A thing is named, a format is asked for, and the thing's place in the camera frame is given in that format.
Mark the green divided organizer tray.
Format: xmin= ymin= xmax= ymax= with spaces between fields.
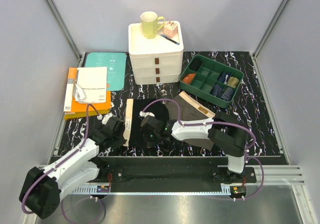
xmin=179 ymin=54 xmax=245 ymax=108

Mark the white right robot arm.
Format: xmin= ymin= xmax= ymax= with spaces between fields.
xmin=139 ymin=111 xmax=253 ymax=182

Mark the orange book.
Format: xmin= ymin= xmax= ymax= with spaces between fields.
xmin=63 ymin=67 xmax=112 ymax=120

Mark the white paper manual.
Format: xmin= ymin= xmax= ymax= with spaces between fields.
xmin=74 ymin=67 xmax=108 ymax=104

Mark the white three-drawer storage unit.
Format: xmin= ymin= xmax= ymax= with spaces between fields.
xmin=128 ymin=21 xmax=184 ymax=85

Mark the rolled navy garment in tray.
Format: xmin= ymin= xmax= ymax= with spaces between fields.
xmin=217 ymin=72 xmax=230 ymax=83

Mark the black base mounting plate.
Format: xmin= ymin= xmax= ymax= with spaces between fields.
xmin=94 ymin=156 xmax=257 ymax=184

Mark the yellow-green mug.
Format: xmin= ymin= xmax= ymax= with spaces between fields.
xmin=140 ymin=11 xmax=165 ymax=39

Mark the rolled black garment in tray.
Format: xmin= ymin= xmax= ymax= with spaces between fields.
xmin=189 ymin=58 xmax=203 ymax=72

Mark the teal plastic board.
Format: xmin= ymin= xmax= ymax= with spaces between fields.
xmin=83 ymin=52 xmax=127 ymax=91

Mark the black underwear with cream waistband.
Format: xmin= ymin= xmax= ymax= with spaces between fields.
xmin=123 ymin=99 xmax=169 ymax=148

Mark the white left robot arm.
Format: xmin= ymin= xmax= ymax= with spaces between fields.
xmin=19 ymin=114 xmax=126 ymax=219

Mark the grey underwear with cream waistband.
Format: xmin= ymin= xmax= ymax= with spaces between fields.
xmin=173 ymin=91 xmax=215 ymax=151

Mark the blue pen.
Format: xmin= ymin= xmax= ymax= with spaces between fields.
xmin=160 ymin=34 xmax=180 ymax=45

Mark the rolled khaki garment in tray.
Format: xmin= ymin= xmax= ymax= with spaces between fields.
xmin=227 ymin=77 xmax=239 ymax=88

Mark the pink power adapter cube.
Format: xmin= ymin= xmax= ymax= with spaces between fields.
xmin=163 ymin=21 xmax=178 ymax=39

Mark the rolled grey-blue garment in tray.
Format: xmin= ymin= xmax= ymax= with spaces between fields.
xmin=211 ymin=84 xmax=223 ymax=98

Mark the rolled orange garment in tray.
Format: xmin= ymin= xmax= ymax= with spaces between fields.
xmin=182 ymin=73 xmax=196 ymax=84

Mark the rolled striped garment in tray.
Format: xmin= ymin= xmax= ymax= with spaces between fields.
xmin=220 ymin=86 xmax=234 ymax=102

